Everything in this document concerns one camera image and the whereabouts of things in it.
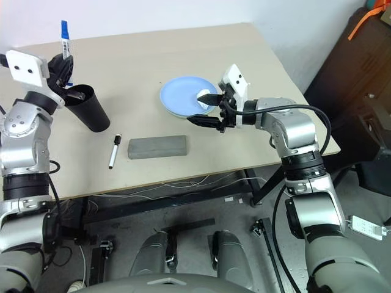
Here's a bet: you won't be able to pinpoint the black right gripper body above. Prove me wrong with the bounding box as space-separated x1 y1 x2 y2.
215 85 245 134

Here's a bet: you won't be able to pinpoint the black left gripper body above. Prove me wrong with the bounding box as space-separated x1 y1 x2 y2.
45 54 70 91

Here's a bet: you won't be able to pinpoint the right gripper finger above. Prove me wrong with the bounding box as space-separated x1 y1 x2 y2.
197 93 225 107
188 114 222 129

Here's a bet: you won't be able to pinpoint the blue capped whiteboard marker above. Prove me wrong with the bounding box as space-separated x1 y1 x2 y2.
59 20 75 88

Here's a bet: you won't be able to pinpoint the grey glasses case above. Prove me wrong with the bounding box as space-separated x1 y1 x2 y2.
126 134 189 161

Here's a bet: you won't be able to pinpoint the black plastic cup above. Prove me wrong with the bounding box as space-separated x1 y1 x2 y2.
64 84 111 133

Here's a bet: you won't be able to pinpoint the large black equipment case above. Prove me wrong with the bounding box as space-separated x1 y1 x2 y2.
304 7 391 196

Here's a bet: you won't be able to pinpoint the crumpled white tissue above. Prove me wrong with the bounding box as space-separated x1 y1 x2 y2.
196 88 214 107

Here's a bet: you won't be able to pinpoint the light blue plate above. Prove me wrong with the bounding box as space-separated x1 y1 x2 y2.
159 75 219 118

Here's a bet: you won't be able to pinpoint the black capped whiteboard marker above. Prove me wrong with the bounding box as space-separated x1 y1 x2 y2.
108 134 122 170

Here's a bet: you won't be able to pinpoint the flat black floor bar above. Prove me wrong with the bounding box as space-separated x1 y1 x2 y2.
160 218 216 234

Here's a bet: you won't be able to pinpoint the black floor stand bar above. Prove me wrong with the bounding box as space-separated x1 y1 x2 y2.
250 218 287 293
88 239 115 286

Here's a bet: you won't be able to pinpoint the grey rounded foot shell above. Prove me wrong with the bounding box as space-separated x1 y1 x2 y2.
210 230 254 291
130 231 172 277

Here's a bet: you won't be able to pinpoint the grey robot torso front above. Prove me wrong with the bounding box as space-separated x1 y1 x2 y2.
75 273 257 293

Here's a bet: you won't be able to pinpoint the white adapter box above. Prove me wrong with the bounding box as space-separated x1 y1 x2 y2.
345 215 387 242

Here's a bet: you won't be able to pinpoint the white power plug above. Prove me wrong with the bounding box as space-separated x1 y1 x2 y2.
66 280 85 293

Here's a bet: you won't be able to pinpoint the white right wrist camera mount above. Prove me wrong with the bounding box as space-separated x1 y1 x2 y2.
217 63 252 114

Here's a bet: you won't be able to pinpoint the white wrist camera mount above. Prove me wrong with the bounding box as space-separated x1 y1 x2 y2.
217 63 252 114
5 49 66 108

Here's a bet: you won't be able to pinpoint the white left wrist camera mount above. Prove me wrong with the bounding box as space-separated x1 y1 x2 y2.
5 49 66 108

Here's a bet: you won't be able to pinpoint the thin white wires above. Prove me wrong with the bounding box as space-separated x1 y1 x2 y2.
57 172 263 214

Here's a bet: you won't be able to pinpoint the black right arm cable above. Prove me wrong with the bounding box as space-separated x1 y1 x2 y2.
233 104 332 156

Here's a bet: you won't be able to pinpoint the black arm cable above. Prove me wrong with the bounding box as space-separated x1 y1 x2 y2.
233 104 332 156
39 159 64 269

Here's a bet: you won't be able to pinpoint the black table frame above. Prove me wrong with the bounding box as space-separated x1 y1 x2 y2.
54 166 290 242

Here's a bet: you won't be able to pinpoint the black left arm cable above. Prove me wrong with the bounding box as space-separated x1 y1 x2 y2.
39 159 64 269

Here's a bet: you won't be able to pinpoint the thin black hanging cable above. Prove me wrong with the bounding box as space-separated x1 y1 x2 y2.
271 187 302 293

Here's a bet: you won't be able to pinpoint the orange strap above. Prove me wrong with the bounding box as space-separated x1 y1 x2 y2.
348 5 386 40

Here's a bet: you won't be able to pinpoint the black floor cable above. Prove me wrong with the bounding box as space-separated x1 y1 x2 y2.
45 244 74 275

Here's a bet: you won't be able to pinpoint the white floor cable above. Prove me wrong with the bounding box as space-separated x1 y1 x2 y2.
78 244 88 284

